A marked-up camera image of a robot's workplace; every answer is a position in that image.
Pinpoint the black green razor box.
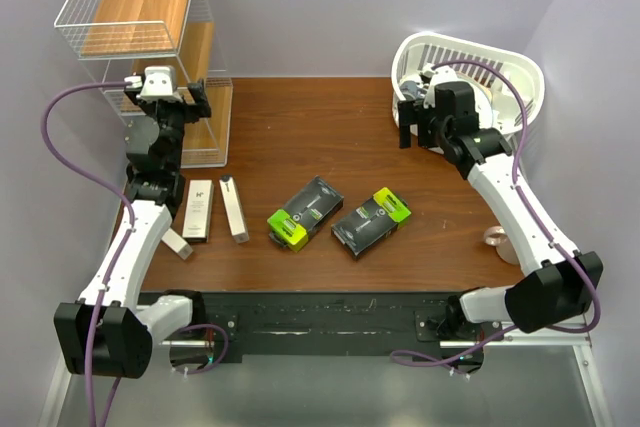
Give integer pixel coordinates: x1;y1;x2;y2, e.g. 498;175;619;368
267;176;344;252
331;187;412;260

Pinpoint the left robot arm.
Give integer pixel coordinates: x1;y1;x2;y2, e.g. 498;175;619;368
54;76;211;379

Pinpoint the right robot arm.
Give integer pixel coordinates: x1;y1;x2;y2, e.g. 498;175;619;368
397;81;603;340

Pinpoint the grey item in basket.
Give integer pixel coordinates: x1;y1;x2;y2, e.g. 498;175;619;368
399;74;428;101

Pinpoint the white plastic dish basket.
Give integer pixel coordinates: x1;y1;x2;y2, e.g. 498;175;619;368
391;31;545;141

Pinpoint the silver box with H logo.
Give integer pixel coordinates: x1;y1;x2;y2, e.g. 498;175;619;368
182;180;214;243

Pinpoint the small silver box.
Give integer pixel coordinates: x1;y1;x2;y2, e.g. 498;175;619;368
162;228;193;260

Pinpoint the pink ceramic mug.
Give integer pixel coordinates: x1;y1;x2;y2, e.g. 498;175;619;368
483;225;519;265

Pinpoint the narrow silver razor box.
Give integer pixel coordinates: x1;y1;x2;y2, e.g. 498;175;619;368
219;175;249;243

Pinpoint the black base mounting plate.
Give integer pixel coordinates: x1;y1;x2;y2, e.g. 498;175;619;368
168;292;503;374

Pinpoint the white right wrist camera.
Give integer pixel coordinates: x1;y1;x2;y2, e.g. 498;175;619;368
419;66;456;98

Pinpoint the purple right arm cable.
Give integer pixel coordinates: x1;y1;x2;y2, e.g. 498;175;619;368
389;59;600;369

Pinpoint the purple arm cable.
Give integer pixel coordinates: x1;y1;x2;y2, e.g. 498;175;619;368
389;59;600;369
41;80;137;427

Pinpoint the white wire wooden shelf rack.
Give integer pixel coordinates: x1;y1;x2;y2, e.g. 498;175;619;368
54;0;233;168

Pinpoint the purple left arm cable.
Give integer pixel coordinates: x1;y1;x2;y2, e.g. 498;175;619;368
41;80;137;427

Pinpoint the aluminium frame rail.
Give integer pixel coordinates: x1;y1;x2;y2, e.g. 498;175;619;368
474;316;614;427

